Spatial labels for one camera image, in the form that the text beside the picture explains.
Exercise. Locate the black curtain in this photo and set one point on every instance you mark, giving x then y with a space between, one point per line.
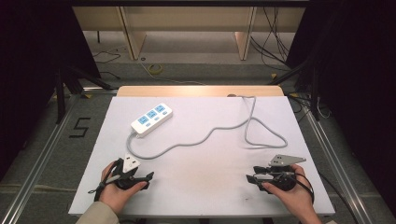
358 93

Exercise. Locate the person's right hand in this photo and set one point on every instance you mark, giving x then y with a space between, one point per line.
297 199

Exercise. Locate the aluminium floor rail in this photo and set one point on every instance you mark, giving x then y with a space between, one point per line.
336 168
37 161

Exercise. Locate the black metal stand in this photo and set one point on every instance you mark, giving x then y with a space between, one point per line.
313 90
63 90

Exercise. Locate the white power strip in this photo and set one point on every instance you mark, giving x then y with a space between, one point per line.
152 120

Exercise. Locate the person's left hand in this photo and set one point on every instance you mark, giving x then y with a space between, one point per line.
113 196

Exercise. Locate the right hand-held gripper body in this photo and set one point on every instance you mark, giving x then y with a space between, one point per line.
285 179

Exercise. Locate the white table board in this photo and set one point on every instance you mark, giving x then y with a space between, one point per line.
202 174

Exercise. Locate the light wooden shelf unit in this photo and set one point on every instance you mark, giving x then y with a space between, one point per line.
186 21

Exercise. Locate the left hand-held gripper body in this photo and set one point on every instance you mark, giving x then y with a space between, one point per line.
124 179

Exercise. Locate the yellow tape roll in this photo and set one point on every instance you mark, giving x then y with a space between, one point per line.
155 69

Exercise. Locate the wooden table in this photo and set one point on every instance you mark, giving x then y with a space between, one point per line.
199 91

